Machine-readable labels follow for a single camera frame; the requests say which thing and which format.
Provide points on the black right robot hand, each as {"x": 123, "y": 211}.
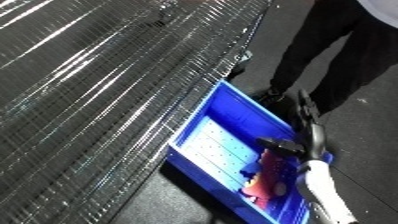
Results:
{"x": 317, "y": 140}

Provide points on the pale right robot forearm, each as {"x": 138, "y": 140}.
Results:
{"x": 323, "y": 190}

